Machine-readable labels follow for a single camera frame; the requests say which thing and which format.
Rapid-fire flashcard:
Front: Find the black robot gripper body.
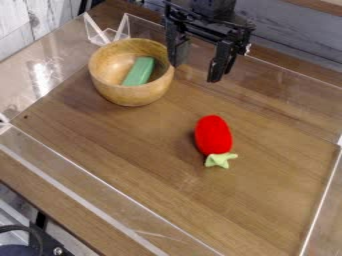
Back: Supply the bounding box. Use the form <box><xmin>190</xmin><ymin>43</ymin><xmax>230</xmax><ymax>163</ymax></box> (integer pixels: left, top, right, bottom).
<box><xmin>163</xmin><ymin>0</ymin><xmax>255</xmax><ymax>55</ymax></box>

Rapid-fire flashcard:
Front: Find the clear acrylic table enclosure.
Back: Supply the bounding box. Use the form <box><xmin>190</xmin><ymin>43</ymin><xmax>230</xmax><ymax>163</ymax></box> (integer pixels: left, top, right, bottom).
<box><xmin>0</xmin><ymin>14</ymin><xmax>342</xmax><ymax>256</ymax></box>

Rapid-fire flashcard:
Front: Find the red plush strawberry toy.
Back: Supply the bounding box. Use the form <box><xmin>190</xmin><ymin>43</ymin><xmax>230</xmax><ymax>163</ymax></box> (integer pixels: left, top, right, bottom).
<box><xmin>194</xmin><ymin>115</ymin><xmax>238</xmax><ymax>169</ymax></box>

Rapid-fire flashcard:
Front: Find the black cable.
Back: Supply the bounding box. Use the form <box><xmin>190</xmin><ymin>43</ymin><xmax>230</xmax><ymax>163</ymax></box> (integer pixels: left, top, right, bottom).
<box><xmin>0</xmin><ymin>224</ymin><xmax>46</xmax><ymax>256</ymax></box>

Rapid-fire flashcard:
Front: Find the green rectangular block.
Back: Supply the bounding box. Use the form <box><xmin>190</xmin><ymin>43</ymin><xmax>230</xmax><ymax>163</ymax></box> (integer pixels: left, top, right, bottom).
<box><xmin>122</xmin><ymin>56</ymin><xmax>155</xmax><ymax>86</ymax></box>

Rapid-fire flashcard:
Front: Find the brown wooden bowl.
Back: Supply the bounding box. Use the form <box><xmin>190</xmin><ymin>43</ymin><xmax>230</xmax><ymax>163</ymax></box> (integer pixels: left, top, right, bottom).
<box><xmin>88</xmin><ymin>38</ymin><xmax>175</xmax><ymax>107</ymax></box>

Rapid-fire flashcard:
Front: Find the black metal bracket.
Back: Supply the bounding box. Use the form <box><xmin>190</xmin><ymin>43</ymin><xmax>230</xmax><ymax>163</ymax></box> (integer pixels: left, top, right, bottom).
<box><xmin>29</xmin><ymin>212</ymin><xmax>75</xmax><ymax>256</ymax></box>

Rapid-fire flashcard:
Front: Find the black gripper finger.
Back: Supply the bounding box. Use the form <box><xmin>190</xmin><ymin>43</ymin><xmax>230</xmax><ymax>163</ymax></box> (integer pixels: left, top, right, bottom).
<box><xmin>166</xmin><ymin>19</ymin><xmax>191</xmax><ymax>67</ymax></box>
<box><xmin>207</xmin><ymin>41</ymin><xmax>237</xmax><ymax>83</ymax></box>

